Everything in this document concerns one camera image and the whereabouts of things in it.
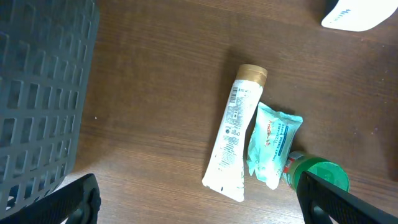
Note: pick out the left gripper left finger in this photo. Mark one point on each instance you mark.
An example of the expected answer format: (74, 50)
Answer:
(76, 203)

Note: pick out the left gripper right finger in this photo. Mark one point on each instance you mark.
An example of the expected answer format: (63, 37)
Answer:
(323, 202)

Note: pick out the green lid jar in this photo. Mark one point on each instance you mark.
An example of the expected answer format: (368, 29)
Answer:
(299, 162)

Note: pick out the teal wet wipes pack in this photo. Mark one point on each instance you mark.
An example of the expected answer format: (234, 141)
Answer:
(270, 144)

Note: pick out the white tube with tan cap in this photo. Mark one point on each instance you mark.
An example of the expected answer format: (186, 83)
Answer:
(225, 171)

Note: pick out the dark grey plastic basket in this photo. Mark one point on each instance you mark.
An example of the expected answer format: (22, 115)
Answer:
(46, 52)

